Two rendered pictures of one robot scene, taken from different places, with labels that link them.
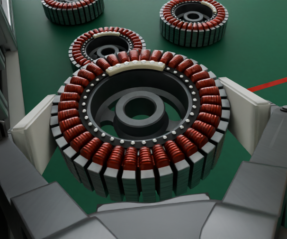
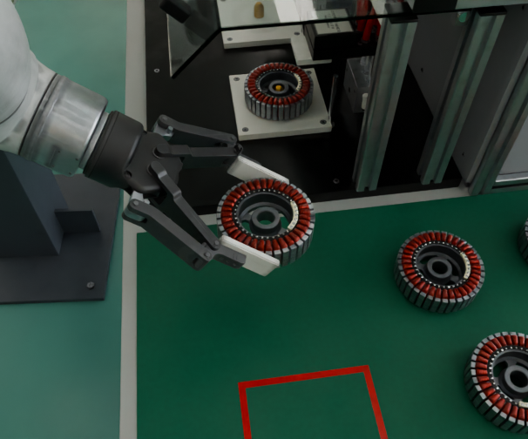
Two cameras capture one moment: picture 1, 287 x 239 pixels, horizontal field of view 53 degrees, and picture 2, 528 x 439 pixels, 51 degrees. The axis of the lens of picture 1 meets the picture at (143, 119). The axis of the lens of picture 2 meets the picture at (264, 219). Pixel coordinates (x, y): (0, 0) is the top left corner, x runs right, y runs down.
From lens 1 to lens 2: 0.56 m
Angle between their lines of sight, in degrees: 58
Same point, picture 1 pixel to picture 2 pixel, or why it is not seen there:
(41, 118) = (255, 170)
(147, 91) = (277, 222)
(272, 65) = not seen: outside the picture
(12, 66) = (442, 193)
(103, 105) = (280, 207)
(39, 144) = (242, 171)
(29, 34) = (499, 205)
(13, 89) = (405, 197)
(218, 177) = (274, 340)
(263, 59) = not seen: outside the picture
